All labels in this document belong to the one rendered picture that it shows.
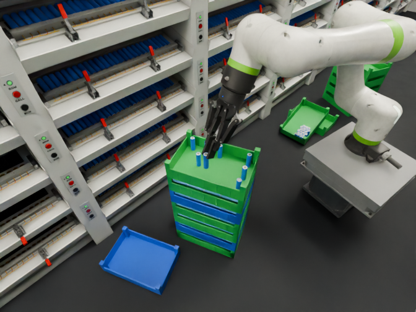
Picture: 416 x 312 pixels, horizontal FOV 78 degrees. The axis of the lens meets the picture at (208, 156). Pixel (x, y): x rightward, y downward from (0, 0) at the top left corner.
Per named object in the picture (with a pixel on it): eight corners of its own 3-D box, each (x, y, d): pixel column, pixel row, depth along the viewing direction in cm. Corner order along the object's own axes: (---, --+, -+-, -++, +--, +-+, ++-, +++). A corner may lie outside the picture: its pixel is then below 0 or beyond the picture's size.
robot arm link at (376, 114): (359, 121, 127) (379, 86, 113) (387, 140, 117) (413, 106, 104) (341, 129, 122) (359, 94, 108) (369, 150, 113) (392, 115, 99)
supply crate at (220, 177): (257, 162, 102) (260, 147, 96) (243, 202, 89) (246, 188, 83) (189, 143, 110) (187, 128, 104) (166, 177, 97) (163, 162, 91)
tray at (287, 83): (310, 74, 226) (319, 61, 215) (270, 103, 196) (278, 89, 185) (292, 60, 231) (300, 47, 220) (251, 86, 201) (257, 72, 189)
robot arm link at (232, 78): (218, 59, 70) (241, 73, 65) (244, 65, 78) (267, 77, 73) (211, 81, 73) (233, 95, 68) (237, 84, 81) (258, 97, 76)
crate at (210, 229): (248, 207, 125) (251, 197, 119) (236, 244, 112) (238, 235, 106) (192, 188, 133) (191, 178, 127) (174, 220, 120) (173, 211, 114)
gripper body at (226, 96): (252, 95, 74) (240, 123, 79) (233, 83, 79) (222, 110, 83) (236, 94, 69) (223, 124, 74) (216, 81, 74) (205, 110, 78)
